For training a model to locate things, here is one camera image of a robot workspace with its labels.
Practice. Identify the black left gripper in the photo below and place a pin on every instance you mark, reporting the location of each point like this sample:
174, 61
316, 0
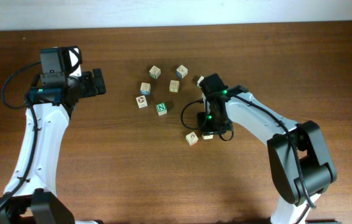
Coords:
90, 88

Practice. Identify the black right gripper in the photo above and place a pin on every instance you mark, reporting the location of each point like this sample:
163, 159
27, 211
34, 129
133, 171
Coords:
206, 129

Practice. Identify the wooden block blue L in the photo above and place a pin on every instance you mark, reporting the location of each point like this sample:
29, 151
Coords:
207, 136

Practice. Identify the wooden block carrot drawing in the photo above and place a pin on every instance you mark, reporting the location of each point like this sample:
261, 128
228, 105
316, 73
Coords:
192, 138

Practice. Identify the wooden block green A side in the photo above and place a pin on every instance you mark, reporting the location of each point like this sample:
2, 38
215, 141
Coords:
201, 78

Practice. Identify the wooden block green N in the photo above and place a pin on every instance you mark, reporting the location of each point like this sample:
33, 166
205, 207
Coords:
161, 108

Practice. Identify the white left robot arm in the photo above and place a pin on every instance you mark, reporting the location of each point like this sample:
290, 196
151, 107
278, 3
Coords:
48, 113

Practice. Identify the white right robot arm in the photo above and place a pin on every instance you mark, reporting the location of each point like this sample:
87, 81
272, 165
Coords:
300, 162

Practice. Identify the wooden block soccer ball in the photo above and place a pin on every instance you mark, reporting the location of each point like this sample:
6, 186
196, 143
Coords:
141, 101

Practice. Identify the wooden block blue bottom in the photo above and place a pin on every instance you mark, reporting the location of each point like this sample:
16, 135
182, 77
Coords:
145, 88

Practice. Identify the wooden block yellow side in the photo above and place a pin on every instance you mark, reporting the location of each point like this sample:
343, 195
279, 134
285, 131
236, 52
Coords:
174, 86

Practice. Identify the wooden block blue side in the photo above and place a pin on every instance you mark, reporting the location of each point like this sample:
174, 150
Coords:
181, 71

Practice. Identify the wooden block green V side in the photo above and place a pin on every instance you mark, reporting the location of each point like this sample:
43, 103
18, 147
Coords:
154, 72

